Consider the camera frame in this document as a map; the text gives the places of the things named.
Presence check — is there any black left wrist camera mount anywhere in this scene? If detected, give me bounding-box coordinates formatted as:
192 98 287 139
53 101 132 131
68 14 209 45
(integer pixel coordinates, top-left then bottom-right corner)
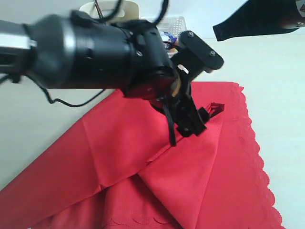
171 31 224 81

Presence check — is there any blue and white milk carton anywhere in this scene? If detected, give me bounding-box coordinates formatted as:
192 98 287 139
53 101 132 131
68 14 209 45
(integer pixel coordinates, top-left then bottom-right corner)
159 31 177 50

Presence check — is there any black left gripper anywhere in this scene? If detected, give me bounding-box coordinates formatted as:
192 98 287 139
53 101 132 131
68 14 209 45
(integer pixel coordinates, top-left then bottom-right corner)
149 69 225 137

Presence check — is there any white perforated plastic basket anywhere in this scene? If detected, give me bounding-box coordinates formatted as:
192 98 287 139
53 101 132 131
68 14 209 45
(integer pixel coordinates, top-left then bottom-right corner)
157 16 187 38

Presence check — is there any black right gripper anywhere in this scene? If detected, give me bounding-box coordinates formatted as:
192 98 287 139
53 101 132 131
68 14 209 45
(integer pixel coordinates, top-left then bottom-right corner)
213 0 305 42

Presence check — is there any red tablecloth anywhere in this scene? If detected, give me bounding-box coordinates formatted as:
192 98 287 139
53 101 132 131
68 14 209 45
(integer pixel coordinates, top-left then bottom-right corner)
0 82 282 229

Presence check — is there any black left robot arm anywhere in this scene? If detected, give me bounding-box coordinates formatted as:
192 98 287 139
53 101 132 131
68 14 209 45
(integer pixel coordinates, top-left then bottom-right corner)
0 10 224 140

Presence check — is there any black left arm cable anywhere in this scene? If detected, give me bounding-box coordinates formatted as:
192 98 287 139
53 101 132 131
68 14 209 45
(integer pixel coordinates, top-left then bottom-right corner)
0 0 177 147

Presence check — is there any dark wooden chopstick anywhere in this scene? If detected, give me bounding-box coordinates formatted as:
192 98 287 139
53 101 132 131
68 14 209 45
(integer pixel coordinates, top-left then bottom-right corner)
94 0 103 19

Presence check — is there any cream plastic storage bin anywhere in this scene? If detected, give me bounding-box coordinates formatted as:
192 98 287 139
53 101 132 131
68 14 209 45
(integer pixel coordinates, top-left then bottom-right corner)
79 0 139 23

